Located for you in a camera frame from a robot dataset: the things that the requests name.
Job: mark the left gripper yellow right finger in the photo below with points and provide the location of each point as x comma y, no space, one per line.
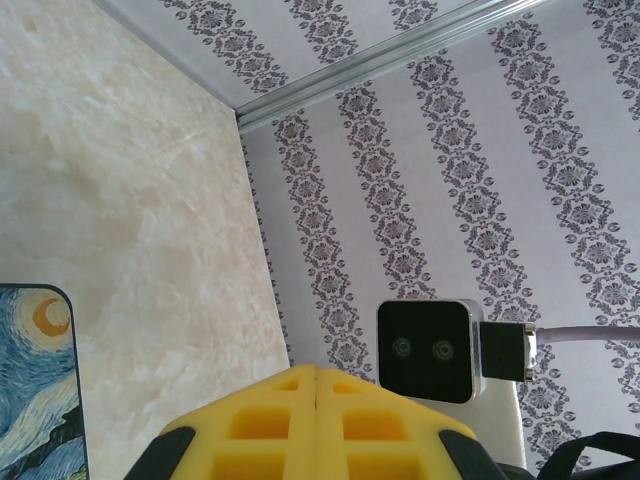
380,405

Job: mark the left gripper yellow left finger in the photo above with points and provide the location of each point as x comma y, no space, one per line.
260,400

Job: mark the starry night print tin box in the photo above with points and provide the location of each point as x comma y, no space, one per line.
35,380

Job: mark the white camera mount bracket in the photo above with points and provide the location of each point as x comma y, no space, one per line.
500,425

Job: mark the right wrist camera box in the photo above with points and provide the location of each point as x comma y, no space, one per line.
425,350

